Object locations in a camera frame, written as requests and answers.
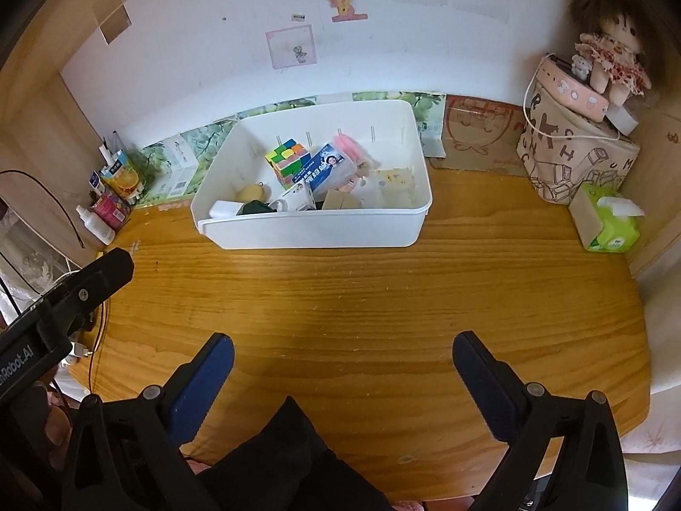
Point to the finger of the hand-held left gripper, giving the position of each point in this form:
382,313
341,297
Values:
101,277

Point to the white spray bottle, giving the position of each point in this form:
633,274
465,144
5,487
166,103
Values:
98,229

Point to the white compact camera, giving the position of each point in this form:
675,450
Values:
292,194

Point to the green tissue pack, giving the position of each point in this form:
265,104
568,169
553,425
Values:
606,223

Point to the clear blue-label floss box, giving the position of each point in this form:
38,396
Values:
327,167

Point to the brown-haired rag doll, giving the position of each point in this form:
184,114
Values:
612,48

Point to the beige round compact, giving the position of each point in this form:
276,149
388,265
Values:
249,192

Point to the white cloth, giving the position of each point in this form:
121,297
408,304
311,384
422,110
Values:
665,356

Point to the person's left hand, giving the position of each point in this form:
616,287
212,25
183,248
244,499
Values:
53,426

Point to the small white box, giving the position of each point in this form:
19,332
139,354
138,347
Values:
622,120

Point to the pink can pen holder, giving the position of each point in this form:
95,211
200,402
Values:
113,213

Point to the letter print fabric bag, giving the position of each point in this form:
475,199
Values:
569,159

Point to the white marker pen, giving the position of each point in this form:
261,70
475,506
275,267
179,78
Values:
109,157

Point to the small white bear figurine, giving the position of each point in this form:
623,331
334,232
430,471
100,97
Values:
581,66

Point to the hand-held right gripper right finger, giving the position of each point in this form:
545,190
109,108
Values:
481,378

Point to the white carton box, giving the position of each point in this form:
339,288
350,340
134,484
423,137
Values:
178,165

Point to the pink square wall sticker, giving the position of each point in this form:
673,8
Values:
290,45

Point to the white lace curtain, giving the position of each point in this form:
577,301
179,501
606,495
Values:
32,266

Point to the yellow pony wall sticker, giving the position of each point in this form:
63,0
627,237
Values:
343,2

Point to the orange print carton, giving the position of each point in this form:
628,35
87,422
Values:
125,178

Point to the pink round box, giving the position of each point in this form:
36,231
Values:
564,90

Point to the white square box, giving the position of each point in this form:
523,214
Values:
223,208

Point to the black clothing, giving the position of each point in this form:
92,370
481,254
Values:
292,463

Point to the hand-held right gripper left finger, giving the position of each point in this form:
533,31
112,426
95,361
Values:
205,378

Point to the white plastic storage bin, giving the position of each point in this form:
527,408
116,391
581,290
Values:
319,229

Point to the clear adhesive hook plate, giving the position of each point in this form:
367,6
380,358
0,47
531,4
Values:
114,24

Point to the brown cartoon print cardboard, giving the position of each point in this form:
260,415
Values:
479,133

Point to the pastel puzzle cube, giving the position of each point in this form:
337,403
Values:
287,162

